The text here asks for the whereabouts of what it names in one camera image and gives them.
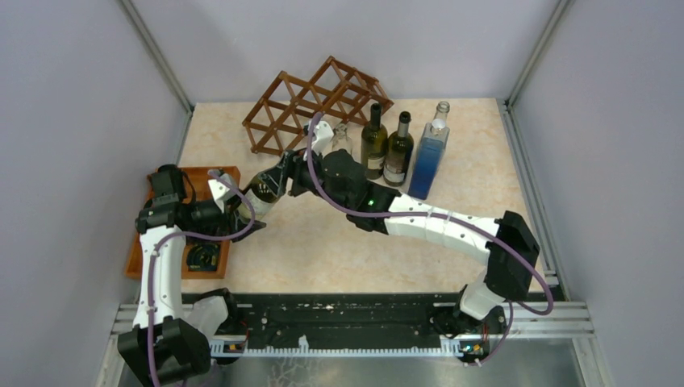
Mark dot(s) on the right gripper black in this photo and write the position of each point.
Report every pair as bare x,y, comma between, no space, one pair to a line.
294,167

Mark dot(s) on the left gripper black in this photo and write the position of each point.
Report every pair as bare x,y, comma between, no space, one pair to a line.
226,222

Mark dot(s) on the small clear glass bottle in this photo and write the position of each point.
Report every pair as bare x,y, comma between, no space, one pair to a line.
341,140

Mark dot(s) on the dark green wine bottle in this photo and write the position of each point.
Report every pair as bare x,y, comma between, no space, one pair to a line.
265,189

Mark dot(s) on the white label wine bottle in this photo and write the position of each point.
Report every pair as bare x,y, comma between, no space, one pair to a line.
374,140

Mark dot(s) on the brown label wine bottle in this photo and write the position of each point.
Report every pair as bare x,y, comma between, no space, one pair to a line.
400,148

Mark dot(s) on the blue square glass bottle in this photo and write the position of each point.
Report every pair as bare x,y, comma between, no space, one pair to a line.
430,151

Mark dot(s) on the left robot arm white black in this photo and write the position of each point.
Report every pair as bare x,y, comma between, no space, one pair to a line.
166,345

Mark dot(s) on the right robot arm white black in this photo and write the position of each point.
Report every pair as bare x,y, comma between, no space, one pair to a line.
504,246

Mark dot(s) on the brown wooden wine rack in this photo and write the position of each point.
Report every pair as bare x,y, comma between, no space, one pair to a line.
336,89

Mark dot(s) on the black patterned coaster in tray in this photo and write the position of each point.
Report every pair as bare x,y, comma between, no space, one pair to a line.
203,257

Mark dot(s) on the orange wooden tray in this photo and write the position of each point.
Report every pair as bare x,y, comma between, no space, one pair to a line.
198,177

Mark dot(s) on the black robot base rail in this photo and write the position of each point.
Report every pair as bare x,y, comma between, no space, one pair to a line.
355,321

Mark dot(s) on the white toothed cable strip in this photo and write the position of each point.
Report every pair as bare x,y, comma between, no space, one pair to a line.
220,348

